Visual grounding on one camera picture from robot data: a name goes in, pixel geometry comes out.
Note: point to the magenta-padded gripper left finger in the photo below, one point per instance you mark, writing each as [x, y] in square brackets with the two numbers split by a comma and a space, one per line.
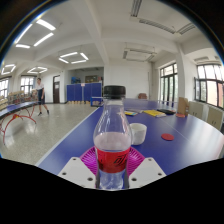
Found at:
[88, 161]

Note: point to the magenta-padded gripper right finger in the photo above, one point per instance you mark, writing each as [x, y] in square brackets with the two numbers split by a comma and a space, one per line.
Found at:
[136, 161]

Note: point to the clear red-labelled water bottle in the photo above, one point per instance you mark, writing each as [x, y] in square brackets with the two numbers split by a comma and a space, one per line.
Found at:
[112, 146]

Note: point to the white mug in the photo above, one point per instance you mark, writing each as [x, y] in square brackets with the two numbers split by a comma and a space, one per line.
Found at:
[139, 133]

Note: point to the flat round red coaster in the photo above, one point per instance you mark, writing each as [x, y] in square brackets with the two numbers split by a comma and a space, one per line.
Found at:
[167, 137]

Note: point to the yellow book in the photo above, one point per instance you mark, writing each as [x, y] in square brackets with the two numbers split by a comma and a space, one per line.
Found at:
[154, 113]

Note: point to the red table tennis paddle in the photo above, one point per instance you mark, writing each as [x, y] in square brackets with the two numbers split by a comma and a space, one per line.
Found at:
[180, 115]

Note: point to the brown armchair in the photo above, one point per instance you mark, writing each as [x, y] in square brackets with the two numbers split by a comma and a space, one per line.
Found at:
[142, 96]

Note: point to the blue partition boards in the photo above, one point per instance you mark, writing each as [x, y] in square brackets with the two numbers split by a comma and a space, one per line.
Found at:
[81, 92]

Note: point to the brown cardboard box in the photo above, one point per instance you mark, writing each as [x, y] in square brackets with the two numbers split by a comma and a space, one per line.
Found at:
[182, 106]

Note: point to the white cabinet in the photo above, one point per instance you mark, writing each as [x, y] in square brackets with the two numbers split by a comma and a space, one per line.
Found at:
[196, 110]
[215, 118]

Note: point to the dark door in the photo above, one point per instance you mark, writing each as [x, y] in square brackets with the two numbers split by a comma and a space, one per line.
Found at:
[56, 89]

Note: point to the person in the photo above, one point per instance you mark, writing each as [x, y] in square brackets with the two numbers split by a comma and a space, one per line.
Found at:
[41, 95]

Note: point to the tall black-framed window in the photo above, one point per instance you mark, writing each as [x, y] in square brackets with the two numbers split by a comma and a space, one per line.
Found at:
[168, 83]

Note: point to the red-legged blue table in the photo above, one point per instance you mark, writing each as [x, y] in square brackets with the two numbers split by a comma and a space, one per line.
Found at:
[15, 109]

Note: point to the wide black-framed window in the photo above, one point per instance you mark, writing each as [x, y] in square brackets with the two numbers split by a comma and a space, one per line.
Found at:
[210, 86]

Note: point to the ceiling lights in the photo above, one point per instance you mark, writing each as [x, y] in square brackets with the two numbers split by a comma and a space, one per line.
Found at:
[71, 56]

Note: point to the ceiling air conditioner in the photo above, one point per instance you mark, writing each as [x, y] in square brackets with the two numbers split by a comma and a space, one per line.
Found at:
[139, 53]

